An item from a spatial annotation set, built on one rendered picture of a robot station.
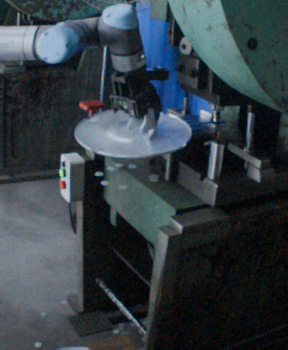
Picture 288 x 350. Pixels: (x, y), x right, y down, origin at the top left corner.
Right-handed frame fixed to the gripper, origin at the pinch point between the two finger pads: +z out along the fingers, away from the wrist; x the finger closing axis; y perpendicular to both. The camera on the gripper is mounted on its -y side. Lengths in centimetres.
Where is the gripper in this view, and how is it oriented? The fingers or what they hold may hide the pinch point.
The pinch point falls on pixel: (149, 129)
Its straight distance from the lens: 133.5
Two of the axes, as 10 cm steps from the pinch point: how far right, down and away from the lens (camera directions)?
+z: 1.6, 7.6, 6.3
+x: 8.2, 2.5, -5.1
